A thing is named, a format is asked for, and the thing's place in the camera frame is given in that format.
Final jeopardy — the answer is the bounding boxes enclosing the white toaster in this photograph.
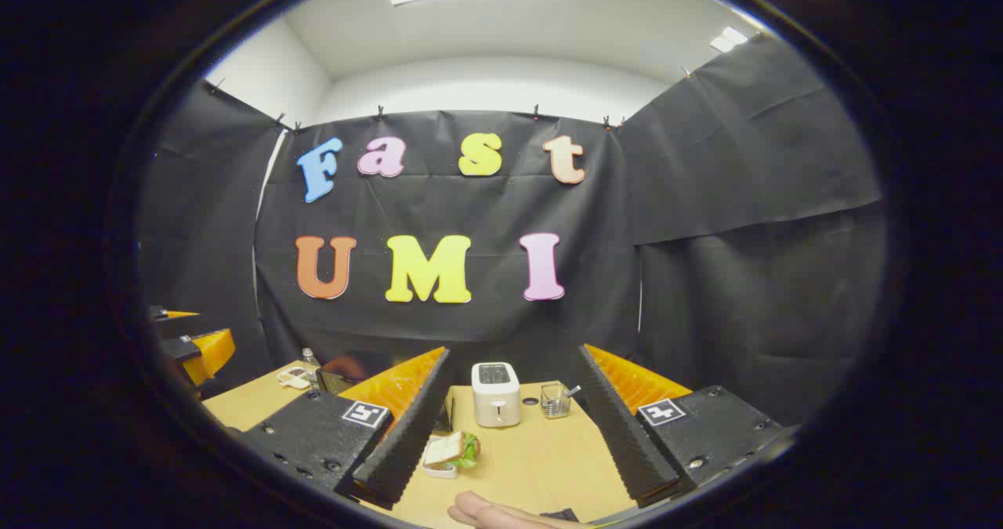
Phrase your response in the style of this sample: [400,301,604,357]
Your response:
[471,361,522,428]

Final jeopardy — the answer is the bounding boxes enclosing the sandwich with lettuce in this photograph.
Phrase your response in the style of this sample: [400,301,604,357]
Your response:
[425,431,480,471]

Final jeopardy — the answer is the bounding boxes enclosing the black electric oven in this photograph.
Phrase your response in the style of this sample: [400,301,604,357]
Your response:
[313,353,457,433]

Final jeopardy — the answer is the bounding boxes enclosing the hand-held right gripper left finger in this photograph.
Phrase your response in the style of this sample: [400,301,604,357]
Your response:
[227,346,453,510]

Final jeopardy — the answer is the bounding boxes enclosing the metal wire basket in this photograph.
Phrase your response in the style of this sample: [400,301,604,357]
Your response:
[541,382,571,418]

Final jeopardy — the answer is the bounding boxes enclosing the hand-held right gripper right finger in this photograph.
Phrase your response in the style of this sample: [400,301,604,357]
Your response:
[578,344,800,508]

